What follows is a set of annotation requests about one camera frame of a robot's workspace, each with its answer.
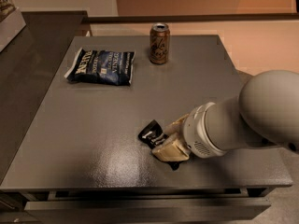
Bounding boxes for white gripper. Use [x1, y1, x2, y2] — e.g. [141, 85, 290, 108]
[151, 102, 225, 162]

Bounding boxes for black rxbar chocolate bar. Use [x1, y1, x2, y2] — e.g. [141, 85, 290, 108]
[137, 119, 181, 172]

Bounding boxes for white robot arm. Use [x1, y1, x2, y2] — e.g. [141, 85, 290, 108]
[152, 70, 299, 161]

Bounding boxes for blue chip bag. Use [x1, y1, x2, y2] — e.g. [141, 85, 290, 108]
[64, 48, 135, 86]

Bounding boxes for grey table drawer front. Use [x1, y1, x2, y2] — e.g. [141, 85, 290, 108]
[25, 198, 271, 224]

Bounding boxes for gold soda can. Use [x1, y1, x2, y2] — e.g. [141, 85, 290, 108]
[149, 23, 170, 64]

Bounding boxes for box on side counter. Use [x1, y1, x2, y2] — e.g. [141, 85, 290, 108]
[0, 0, 26, 52]

